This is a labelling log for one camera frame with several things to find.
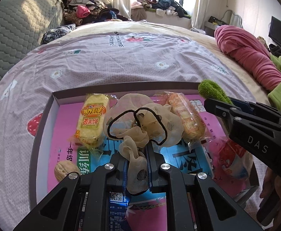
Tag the grey cardboard tray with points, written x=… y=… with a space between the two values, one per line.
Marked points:
x=43 y=130

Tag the beige hair scrunchie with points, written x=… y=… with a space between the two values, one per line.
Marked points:
x=143 y=125

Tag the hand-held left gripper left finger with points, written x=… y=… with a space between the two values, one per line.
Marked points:
x=116 y=168

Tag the pink book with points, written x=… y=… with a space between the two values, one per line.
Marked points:
x=65 y=115

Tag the black bag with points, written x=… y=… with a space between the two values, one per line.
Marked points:
x=215 y=20

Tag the grey quilted headboard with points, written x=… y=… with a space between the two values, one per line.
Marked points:
x=17 y=28

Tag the pile of dark clothes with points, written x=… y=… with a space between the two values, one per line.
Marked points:
x=92 y=10

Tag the pile of windowsill clothes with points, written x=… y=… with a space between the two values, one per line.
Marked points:
x=159 y=4

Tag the blue floral cloth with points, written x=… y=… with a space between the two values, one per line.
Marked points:
x=57 y=33

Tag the black garment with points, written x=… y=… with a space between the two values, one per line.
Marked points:
x=276 y=50

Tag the red white snack packet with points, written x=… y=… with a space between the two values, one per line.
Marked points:
x=229 y=163

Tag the walnut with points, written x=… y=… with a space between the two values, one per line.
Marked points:
x=63 y=170

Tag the blue snack packet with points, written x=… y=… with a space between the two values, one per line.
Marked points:
x=117 y=211

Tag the yellow rice cracker packet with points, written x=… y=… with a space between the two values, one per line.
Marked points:
x=91 y=120

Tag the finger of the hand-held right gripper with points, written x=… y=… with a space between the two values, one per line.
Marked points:
x=217 y=105
x=244 y=104

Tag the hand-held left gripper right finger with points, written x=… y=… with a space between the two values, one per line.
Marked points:
x=155 y=173

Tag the black television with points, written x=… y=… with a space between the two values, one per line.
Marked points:
x=276 y=31

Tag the orange long cracker packet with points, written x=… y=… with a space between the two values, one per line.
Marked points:
x=186 y=118

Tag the pink quilt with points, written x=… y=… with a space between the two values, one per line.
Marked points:
x=246 y=53

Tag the narrow white curtain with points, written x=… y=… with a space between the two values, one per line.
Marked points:
x=198 y=4

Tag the person's right hand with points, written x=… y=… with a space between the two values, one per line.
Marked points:
x=268 y=187

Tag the wide white curtain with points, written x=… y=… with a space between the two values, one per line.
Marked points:
x=120 y=0

